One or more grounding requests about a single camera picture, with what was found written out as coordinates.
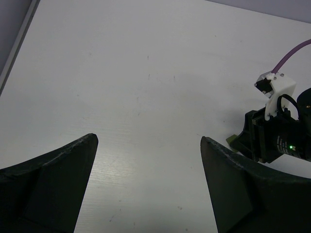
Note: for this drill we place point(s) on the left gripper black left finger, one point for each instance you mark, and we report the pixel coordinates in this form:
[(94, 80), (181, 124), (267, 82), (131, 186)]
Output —
[(45, 194)]

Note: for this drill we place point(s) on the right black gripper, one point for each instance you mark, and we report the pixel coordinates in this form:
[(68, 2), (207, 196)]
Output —
[(289, 132)]

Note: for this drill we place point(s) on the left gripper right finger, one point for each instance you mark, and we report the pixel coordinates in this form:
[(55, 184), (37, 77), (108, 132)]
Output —
[(248, 197)]

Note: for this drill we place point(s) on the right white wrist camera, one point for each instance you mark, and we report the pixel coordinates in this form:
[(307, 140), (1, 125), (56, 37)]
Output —
[(273, 86)]

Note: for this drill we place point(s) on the green house-shaped block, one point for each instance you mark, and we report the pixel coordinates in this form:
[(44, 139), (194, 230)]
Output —
[(230, 139)]

